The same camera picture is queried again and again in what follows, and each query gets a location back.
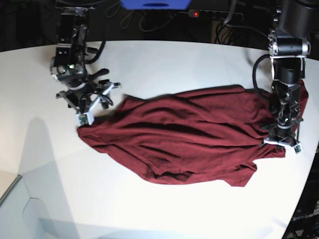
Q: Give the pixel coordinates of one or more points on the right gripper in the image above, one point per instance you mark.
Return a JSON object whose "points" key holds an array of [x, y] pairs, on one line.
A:
{"points": [[92, 93]]}

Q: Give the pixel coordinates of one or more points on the black power strip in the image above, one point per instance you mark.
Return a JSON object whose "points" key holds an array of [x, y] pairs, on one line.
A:
{"points": [[208, 14]]}

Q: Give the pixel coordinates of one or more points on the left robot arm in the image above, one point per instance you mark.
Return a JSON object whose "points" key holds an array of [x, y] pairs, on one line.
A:
{"points": [[289, 46]]}

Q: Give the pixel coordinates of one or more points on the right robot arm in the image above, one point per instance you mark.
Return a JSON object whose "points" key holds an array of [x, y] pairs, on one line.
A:
{"points": [[72, 55]]}

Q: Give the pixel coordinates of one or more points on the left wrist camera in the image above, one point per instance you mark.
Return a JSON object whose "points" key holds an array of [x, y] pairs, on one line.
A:
{"points": [[298, 148]]}

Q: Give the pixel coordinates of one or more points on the dark red t-shirt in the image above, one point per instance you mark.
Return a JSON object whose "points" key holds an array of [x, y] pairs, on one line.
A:
{"points": [[189, 137]]}

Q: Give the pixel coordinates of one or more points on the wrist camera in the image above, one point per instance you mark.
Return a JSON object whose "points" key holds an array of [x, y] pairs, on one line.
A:
{"points": [[85, 118], [298, 148]]}

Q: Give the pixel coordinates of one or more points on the blue box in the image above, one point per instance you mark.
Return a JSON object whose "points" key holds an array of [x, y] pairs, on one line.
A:
{"points": [[155, 4]]}

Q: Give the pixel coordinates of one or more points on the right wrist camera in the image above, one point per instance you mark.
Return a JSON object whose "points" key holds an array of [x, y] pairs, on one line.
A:
{"points": [[85, 118]]}

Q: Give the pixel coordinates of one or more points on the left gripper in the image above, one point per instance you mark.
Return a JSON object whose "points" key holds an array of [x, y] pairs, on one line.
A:
{"points": [[281, 137]]}

